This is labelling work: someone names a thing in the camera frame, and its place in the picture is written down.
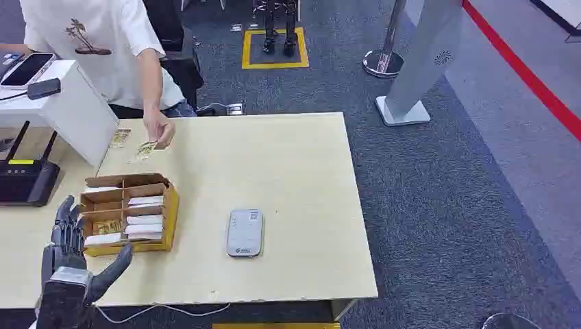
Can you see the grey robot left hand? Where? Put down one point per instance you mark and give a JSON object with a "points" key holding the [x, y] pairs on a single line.
{"points": [[68, 263]]}

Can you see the person's left hand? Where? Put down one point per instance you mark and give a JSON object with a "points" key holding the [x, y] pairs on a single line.
{"points": [[158, 125]]}

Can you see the gold printed card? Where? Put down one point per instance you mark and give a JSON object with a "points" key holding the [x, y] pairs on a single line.
{"points": [[146, 150], [120, 137]]}

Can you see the white card stack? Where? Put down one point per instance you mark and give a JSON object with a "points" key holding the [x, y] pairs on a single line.
{"points": [[144, 220], [145, 200], [143, 230], [100, 189], [102, 239]]}

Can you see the gold card in box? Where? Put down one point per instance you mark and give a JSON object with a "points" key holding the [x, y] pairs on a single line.
{"points": [[107, 226]]}

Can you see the black office chair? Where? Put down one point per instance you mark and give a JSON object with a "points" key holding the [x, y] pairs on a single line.
{"points": [[174, 50]]}

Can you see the floor power strip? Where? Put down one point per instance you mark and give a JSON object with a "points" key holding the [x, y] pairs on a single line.
{"points": [[234, 109]]}

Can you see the white cabinet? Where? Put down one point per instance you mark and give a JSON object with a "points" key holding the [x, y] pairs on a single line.
{"points": [[77, 109]]}

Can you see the person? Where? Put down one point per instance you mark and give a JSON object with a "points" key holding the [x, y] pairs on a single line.
{"points": [[104, 54]]}

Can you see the black router with antennas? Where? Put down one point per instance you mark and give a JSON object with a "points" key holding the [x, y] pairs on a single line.
{"points": [[27, 180]]}

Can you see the wooden card box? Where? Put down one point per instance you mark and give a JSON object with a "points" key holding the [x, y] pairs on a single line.
{"points": [[169, 218]]}

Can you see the yellow tape square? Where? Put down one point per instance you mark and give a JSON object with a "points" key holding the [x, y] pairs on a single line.
{"points": [[245, 50]]}

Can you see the black power adapter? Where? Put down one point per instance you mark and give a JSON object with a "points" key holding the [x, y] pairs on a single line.
{"points": [[44, 88]]}

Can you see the grey card reader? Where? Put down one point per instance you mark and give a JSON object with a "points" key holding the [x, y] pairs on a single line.
{"points": [[245, 233]]}

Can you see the smartphone with pale case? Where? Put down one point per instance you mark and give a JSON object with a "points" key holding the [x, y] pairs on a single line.
{"points": [[27, 69]]}

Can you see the black robot legs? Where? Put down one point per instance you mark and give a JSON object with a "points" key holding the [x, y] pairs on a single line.
{"points": [[279, 27]]}

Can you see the black round base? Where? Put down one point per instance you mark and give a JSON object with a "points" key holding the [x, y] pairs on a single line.
{"points": [[508, 322]]}

